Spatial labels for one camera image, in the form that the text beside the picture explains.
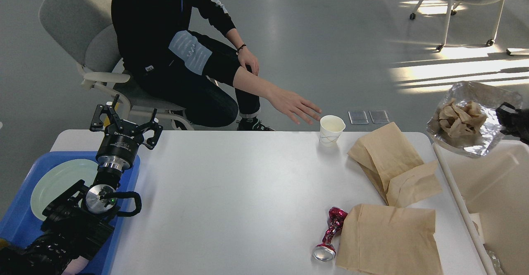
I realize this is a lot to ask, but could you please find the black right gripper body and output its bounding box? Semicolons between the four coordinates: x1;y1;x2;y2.
517;109;529;145

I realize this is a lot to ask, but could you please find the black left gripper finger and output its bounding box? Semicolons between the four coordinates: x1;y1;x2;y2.
90;93;129;135
132;108;164;150

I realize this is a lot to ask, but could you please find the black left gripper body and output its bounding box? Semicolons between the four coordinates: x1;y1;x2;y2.
96;130;144;171

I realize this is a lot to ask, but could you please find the aluminium foil tray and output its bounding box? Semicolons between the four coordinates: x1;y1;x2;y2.
427;81;523;158

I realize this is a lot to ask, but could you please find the light green plate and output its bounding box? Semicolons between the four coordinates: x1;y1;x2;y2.
30;159;98;221

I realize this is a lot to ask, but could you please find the white paper cup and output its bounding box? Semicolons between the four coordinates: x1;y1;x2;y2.
319;115;346;146
469;213;485;244

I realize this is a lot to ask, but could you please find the pink mug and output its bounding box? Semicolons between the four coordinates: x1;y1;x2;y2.
62;256;90;275

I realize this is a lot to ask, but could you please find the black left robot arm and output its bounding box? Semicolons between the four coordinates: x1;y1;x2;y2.
1;95;163;275

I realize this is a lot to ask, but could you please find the person's right hand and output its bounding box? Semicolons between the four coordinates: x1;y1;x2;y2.
238;46;260;76

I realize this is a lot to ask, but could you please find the person's left hand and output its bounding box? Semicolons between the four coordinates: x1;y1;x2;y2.
266;88;322;125

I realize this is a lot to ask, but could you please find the crumpled brown paper in tray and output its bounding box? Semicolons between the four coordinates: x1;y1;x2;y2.
437;98;487;138

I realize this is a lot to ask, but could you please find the white plastic bin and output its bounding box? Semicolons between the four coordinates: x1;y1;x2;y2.
433;140;529;275

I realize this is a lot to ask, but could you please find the seated person in black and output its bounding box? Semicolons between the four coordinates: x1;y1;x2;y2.
111;0;271;131

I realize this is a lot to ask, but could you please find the grey office chair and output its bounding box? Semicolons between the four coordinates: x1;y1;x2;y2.
38;0;193;130

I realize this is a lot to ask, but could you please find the rear brown paper bag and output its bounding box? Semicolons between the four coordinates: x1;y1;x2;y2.
348;122;442;208

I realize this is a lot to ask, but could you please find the brown paper bag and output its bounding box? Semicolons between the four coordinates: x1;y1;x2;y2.
348;122;442;208
336;204;443;275

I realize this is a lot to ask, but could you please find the metal floor socket plate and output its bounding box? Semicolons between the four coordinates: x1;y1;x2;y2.
348;110;390;125

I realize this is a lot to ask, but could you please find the front brown paper bag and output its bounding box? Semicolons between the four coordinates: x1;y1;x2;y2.
336;204;443;275

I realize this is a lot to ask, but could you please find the crushed red can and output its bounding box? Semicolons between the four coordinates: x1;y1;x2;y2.
312;207;348;262

